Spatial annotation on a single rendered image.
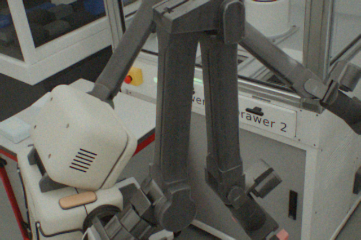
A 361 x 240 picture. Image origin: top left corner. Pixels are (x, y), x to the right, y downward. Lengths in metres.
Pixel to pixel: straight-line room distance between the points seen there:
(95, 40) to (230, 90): 1.84
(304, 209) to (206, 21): 1.38
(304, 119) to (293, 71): 0.57
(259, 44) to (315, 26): 0.41
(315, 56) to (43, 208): 1.02
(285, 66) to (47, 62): 1.49
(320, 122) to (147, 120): 0.74
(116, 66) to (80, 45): 1.35
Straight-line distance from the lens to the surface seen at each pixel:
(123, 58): 1.24
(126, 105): 2.22
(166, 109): 0.81
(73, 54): 2.57
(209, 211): 2.42
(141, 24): 1.25
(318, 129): 1.77
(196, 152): 2.23
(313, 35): 1.62
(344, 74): 1.27
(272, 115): 1.82
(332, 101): 1.25
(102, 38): 2.68
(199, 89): 1.97
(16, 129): 2.13
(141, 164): 2.08
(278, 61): 1.24
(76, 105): 1.00
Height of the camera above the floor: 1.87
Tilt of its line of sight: 33 degrees down
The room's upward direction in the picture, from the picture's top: 6 degrees counter-clockwise
